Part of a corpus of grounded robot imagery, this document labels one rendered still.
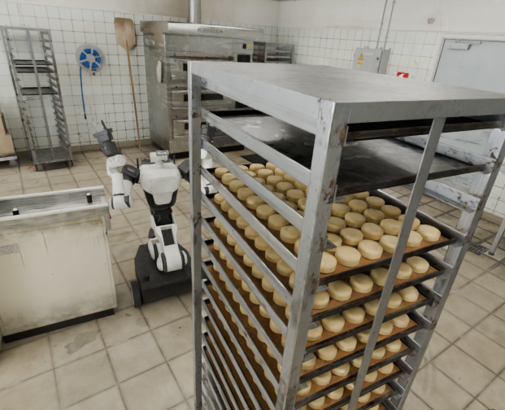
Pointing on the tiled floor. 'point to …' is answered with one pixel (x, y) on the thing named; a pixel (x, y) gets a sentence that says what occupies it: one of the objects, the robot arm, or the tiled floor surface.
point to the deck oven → (216, 101)
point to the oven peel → (124, 26)
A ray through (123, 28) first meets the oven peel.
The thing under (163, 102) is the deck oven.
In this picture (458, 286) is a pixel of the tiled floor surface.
